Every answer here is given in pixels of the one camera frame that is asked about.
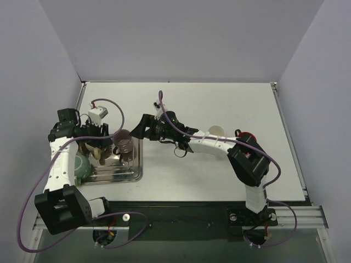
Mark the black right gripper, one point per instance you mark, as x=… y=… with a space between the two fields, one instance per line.
x=149 y=126

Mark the beige round mug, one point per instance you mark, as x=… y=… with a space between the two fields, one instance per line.
x=96 y=152

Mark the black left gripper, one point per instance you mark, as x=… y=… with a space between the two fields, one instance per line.
x=96 y=134

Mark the lilac mug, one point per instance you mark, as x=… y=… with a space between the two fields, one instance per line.
x=124 y=145

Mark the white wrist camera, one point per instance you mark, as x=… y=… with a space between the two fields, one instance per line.
x=158 y=108
x=97 y=114

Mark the red mug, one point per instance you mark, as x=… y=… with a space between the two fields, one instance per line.
x=244 y=135

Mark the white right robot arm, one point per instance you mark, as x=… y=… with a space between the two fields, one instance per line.
x=243 y=152

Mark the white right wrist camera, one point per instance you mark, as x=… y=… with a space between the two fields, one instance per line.
x=158 y=108

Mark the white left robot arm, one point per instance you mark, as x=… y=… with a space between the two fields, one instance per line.
x=62 y=206

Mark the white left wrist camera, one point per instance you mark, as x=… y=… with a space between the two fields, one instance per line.
x=97 y=114

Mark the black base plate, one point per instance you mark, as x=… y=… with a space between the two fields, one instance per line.
x=186 y=221

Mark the pink faceted mug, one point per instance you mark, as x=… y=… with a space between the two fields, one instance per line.
x=216 y=130

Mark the metal tray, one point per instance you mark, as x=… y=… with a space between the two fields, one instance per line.
x=114 y=166

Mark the green mug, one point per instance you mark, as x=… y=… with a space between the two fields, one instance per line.
x=82 y=166

